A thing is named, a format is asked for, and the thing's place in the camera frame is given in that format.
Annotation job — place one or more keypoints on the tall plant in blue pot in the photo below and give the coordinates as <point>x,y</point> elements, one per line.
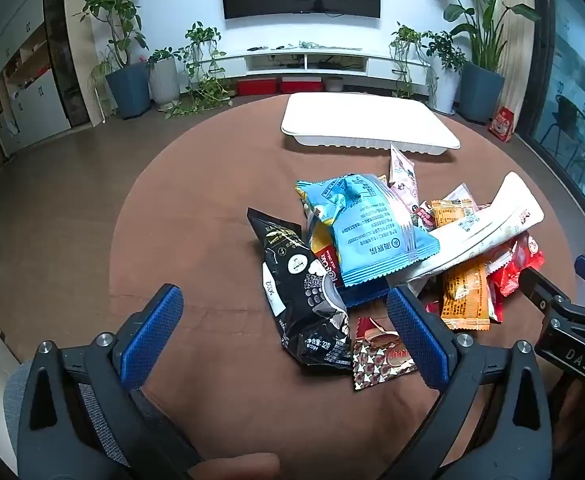
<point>128,92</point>

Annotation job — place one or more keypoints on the red bag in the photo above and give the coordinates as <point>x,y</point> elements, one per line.
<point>502,125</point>

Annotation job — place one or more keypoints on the pink snack packet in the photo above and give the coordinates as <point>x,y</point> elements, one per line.
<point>403,175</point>

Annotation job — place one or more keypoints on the large-leaved plant in blue pot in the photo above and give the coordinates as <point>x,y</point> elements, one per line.
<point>481,92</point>

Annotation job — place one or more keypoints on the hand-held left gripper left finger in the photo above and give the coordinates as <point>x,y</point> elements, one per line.
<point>155,330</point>

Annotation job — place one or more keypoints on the light blue snack packet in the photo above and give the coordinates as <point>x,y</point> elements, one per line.
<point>372,230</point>

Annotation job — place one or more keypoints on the black snack packet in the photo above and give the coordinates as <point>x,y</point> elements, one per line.
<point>302,305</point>

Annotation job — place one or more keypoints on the hanging vine plant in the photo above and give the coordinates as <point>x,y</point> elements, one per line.
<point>405,42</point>

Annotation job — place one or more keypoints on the glass balcony door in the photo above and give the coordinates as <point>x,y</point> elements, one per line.
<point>572,60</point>

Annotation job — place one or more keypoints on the orange snack packet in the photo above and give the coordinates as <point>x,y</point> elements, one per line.
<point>450,212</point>
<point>465,295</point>

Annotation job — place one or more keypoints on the dark blue cake packet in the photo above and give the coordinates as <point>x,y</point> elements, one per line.
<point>367,294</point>

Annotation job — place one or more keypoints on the long white snack packet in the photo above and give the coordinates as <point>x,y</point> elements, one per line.
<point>492,220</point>

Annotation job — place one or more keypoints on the white television cabinet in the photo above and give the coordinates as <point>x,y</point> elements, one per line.
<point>272,62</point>

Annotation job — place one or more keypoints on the brown patterned chocolate packet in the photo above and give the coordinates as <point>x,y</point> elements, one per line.
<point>377,360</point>

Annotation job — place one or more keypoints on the white foam tray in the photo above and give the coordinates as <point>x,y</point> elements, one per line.
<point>367,120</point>

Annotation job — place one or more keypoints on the white wall cupboard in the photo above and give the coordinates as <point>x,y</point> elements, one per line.
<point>37,100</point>

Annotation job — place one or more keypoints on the black balcony chair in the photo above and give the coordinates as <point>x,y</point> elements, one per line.
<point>572,120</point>

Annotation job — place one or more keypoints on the plant in grey pot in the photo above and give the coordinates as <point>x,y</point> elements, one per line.
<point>164,82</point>

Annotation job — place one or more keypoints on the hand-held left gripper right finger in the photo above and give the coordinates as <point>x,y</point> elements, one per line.
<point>417,335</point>

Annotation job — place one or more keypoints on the trailing vine plant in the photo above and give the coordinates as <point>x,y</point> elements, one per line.
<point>203,87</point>

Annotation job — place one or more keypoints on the small white flower pot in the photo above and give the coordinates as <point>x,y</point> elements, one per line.
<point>333,85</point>

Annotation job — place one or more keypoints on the plant in white pot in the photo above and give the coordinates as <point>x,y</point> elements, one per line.
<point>445,90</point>

